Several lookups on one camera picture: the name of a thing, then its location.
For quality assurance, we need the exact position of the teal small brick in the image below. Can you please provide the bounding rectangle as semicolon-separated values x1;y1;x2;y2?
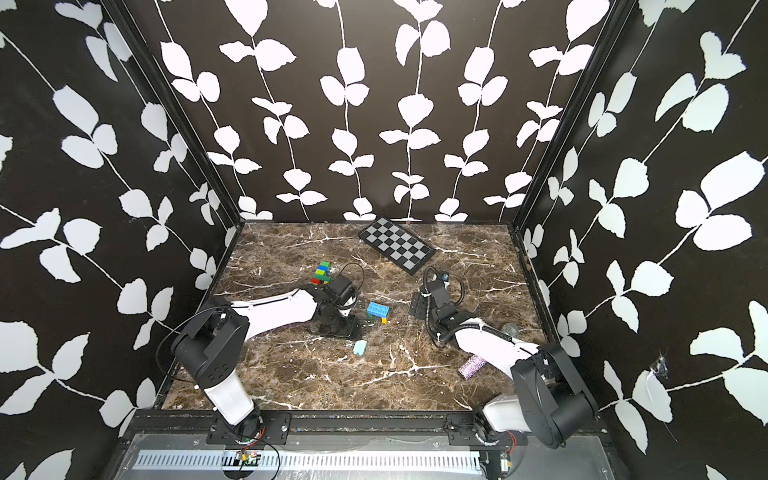
353;340;367;356

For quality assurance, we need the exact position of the blue long brick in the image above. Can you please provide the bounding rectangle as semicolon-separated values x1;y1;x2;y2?
366;302;390;320

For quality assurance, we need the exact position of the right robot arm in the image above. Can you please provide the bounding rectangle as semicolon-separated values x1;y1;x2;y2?
411;267;598;449

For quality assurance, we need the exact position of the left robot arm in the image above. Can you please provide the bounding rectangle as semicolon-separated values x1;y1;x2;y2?
171;282;359;428

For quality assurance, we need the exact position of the black white checkerboard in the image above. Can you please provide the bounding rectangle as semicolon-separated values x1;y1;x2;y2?
358;217;435;275

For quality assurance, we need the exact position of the purple glitter microphone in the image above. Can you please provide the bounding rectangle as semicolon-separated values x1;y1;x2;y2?
458;323;521;381

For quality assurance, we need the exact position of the black mounting rail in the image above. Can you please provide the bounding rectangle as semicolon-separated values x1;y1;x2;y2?
119;409;613;448

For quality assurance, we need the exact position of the white slotted cable duct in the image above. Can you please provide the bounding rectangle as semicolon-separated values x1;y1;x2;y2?
129;450;482;474

